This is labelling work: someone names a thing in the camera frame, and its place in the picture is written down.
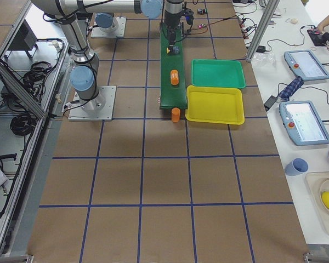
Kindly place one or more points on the plain orange cylinder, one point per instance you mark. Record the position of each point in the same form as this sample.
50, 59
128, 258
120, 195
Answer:
175, 114

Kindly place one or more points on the folded blue umbrella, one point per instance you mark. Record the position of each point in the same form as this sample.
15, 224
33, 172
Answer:
291, 88

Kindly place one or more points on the yellow plastic tray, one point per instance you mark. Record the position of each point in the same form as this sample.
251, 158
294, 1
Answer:
215, 105

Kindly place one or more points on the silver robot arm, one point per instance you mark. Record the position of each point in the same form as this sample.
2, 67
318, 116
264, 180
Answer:
64, 13
169, 11

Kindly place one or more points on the lower teach pendant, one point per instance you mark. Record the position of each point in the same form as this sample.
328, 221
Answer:
302, 123

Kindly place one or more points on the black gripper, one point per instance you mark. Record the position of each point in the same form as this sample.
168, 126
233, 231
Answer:
171, 21

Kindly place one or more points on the orange 4680 cylinder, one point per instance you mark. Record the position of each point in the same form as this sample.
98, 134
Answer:
174, 77

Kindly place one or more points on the teach pendant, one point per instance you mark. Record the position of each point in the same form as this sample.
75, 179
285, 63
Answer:
302, 123
304, 64

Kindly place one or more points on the beige tray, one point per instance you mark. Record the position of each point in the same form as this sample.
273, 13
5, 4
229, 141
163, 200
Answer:
318, 183

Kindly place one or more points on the green conveyor belt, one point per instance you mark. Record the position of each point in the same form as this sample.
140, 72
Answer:
171, 95

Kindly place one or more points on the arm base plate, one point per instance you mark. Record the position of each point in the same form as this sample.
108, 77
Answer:
108, 27
98, 109

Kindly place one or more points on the upper teach pendant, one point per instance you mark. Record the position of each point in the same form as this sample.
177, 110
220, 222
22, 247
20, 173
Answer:
304, 64

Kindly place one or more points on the aluminium frame post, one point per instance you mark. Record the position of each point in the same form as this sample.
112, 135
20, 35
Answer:
269, 8

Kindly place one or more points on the blue plastic cup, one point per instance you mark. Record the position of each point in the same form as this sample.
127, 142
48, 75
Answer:
296, 167

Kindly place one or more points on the black power adapter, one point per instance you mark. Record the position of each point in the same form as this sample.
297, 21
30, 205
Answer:
270, 102

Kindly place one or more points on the green plastic tray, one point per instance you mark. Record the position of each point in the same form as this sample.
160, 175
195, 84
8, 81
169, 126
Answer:
217, 73

